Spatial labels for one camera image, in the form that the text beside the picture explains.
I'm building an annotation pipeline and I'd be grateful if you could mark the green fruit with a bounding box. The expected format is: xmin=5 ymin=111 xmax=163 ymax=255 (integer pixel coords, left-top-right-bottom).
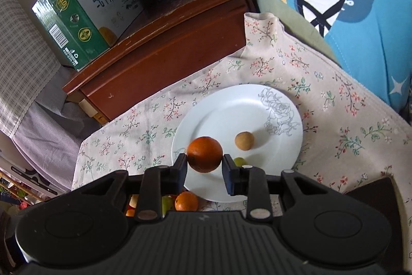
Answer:
xmin=161 ymin=195 xmax=174 ymax=216
xmin=233 ymin=157 xmax=248 ymax=167

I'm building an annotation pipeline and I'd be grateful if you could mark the brown kiwi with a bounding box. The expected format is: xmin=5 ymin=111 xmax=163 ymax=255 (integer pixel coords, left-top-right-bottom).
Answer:
xmin=128 ymin=195 xmax=138 ymax=209
xmin=235 ymin=131 xmax=255 ymax=151

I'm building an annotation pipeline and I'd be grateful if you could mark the small tangerine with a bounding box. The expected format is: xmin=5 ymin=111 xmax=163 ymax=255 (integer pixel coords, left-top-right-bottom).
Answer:
xmin=175 ymin=191 xmax=199 ymax=212

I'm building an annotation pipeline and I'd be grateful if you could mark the green fruit bottom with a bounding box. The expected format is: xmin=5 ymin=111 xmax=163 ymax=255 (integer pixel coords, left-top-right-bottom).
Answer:
xmin=161 ymin=195 xmax=174 ymax=216

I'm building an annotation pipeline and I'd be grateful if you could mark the large orange tangerine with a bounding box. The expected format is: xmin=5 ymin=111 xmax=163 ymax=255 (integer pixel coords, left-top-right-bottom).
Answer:
xmin=126 ymin=209 xmax=135 ymax=217

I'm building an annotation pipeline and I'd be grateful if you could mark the white plate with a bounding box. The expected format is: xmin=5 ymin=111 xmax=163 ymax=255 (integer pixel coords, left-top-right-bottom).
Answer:
xmin=170 ymin=83 xmax=304 ymax=203

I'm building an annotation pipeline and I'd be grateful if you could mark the floral tablecloth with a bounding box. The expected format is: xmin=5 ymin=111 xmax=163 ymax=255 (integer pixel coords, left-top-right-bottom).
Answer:
xmin=71 ymin=12 xmax=412 ymax=272

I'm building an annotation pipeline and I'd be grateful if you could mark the brown wooden cabinet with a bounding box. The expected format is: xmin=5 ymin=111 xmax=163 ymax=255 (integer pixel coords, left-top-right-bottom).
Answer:
xmin=63 ymin=0 xmax=258 ymax=121

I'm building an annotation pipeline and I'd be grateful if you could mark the checkered purple cloth cover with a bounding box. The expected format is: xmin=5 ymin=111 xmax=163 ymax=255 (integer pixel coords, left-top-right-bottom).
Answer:
xmin=1 ymin=0 xmax=100 ymax=192

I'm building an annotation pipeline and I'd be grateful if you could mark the green sofa cushion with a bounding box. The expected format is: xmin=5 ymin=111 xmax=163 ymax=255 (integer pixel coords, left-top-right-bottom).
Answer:
xmin=256 ymin=0 xmax=339 ymax=65

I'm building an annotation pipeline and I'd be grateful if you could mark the green milk carton box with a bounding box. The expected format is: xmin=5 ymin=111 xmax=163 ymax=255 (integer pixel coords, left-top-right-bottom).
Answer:
xmin=32 ymin=0 xmax=142 ymax=70

